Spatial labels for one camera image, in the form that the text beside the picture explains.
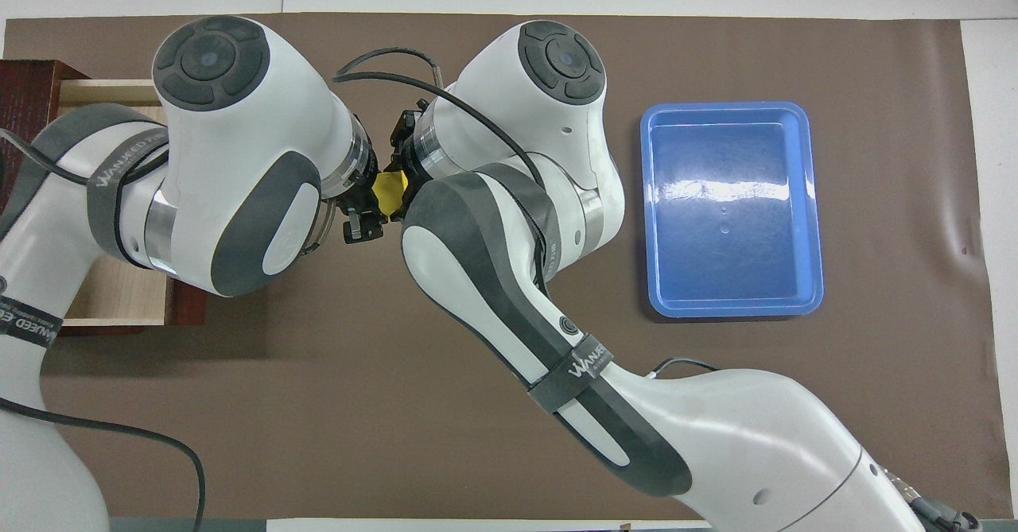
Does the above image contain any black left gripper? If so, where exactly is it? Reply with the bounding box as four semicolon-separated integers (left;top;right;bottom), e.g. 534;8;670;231
342;162;386;246

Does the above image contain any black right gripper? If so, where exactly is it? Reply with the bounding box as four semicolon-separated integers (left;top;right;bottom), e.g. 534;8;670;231
389;108;424;223

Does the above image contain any yellow cube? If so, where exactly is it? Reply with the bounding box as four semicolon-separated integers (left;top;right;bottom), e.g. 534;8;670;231
372;169;410;219

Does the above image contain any wooden drawer with white handle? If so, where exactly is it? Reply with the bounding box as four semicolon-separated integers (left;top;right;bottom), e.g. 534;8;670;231
56;79;209;336

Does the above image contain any brown table mat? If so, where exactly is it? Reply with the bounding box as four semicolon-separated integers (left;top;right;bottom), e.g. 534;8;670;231
4;14;1015;521

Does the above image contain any blue plastic tray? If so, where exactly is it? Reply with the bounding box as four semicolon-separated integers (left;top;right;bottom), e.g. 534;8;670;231
640;101;825;320

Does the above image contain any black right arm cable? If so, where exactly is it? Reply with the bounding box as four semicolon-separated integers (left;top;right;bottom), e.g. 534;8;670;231
332;47;551;294

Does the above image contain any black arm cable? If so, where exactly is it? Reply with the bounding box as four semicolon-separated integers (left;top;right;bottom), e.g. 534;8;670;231
0;126;208;532
332;47;551;294

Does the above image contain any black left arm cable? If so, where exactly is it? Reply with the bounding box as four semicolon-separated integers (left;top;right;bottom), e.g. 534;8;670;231
0;126;208;532

